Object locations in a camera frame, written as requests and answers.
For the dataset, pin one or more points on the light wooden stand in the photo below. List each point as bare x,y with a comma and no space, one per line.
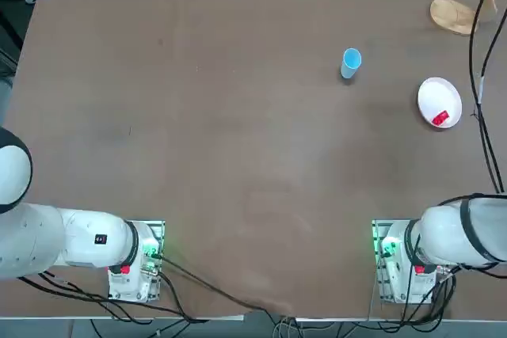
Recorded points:
451,17

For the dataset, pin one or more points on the blue plastic cup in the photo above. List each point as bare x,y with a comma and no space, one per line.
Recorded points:
348,71

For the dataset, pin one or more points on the red block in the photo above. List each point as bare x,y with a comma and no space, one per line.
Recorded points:
440,118

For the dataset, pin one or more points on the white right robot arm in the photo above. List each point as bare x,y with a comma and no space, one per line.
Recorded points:
447,235

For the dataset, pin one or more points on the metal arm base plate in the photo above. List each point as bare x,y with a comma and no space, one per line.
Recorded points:
161,227
377,286

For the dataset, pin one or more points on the pink plate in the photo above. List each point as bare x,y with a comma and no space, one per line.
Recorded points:
435,96

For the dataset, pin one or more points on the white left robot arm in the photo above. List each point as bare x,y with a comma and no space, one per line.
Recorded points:
79,243

